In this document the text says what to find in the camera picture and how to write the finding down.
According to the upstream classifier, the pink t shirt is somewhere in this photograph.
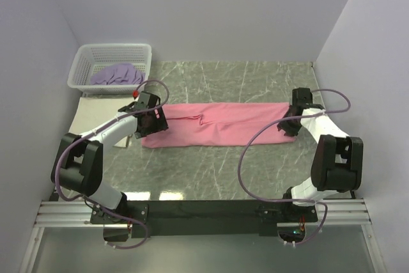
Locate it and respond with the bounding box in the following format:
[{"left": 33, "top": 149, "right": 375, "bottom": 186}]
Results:
[{"left": 141, "top": 102, "right": 289, "bottom": 148}]

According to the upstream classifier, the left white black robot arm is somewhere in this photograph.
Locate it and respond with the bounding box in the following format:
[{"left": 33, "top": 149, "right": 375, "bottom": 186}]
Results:
[{"left": 50, "top": 91, "right": 168, "bottom": 223}]

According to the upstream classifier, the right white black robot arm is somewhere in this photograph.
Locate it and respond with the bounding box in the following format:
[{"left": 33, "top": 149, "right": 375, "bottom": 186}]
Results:
[{"left": 277, "top": 88, "right": 364, "bottom": 221}]

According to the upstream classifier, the purple t shirt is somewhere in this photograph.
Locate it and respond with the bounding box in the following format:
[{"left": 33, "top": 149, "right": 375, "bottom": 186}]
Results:
[{"left": 89, "top": 63, "right": 146, "bottom": 86}]

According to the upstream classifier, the folded cream cloth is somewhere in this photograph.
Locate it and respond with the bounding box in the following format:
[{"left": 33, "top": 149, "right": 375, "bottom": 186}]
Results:
[{"left": 69, "top": 97, "right": 134, "bottom": 152}]

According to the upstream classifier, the white plastic laundry basket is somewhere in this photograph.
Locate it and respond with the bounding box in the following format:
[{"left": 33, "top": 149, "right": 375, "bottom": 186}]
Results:
[{"left": 67, "top": 43, "right": 152, "bottom": 95}]

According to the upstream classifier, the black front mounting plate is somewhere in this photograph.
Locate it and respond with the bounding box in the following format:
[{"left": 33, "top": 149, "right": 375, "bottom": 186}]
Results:
[{"left": 90, "top": 199, "right": 319, "bottom": 239}]

